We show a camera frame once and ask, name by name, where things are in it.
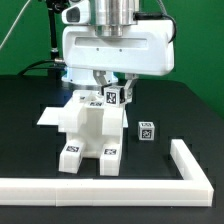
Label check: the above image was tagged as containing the white U-shaped obstacle fence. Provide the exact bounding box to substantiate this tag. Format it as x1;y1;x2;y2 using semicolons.
0;139;214;207

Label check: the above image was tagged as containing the black cable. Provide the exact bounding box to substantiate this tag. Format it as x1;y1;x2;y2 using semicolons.
17;58;66;76

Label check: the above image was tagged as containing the white chair back frame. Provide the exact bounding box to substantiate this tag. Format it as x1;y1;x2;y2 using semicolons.
58;86;125;136

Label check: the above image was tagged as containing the white chair seat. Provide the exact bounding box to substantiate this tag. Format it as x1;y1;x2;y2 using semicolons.
66;112;123;158

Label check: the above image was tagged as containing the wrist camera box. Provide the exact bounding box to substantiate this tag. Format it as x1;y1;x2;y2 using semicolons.
62;0;91;25

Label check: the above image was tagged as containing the black camera stand pole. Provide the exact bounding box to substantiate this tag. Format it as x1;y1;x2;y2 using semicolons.
45;0;69;59

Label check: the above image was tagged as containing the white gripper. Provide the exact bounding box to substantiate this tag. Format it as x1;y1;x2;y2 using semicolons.
62;20;174;102

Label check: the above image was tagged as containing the white cable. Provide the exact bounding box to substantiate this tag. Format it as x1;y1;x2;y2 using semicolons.
0;0;32;51

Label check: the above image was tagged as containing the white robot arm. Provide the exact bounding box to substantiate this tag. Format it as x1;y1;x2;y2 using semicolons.
62;0;176;102

